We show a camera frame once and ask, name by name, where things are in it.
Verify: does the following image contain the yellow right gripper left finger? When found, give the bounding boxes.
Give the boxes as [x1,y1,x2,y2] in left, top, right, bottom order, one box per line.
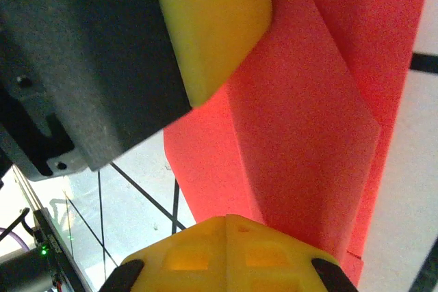
[101,215,227,292]

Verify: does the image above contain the long aluminium mounting rail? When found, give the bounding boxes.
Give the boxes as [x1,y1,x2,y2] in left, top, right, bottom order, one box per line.
[12,164,92,292]

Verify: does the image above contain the purple cable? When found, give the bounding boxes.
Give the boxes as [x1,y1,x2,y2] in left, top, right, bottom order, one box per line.
[0,226,30,255]

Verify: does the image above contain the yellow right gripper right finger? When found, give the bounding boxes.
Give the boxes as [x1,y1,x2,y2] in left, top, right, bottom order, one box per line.
[225,215,359,292]

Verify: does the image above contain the red cloth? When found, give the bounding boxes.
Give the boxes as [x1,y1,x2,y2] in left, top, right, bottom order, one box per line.
[163,0,434,288]

